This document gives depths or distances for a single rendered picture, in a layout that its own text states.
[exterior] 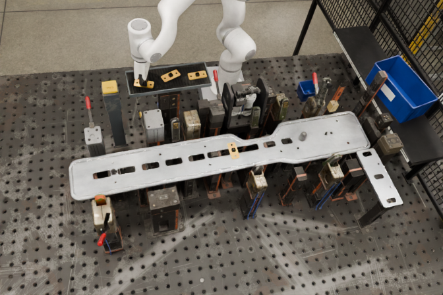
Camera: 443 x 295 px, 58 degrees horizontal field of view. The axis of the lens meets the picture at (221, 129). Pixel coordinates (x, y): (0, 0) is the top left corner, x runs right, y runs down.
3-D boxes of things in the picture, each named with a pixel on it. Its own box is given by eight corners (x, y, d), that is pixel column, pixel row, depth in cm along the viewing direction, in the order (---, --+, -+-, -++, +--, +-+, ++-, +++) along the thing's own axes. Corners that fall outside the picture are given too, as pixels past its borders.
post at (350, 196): (347, 201, 206) (370, 176, 182) (338, 182, 211) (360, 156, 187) (358, 199, 207) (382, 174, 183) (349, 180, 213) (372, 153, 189)
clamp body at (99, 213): (103, 259, 177) (89, 232, 147) (99, 227, 185) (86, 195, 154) (127, 253, 180) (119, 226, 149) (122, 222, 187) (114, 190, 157)
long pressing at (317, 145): (71, 208, 158) (70, 207, 157) (68, 160, 170) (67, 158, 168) (372, 149, 191) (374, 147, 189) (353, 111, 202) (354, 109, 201)
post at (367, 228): (362, 234, 197) (389, 213, 173) (353, 214, 202) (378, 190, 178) (373, 232, 198) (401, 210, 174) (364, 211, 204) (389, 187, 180)
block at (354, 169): (329, 203, 204) (350, 179, 181) (321, 184, 210) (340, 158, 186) (346, 199, 206) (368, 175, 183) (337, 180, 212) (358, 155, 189)
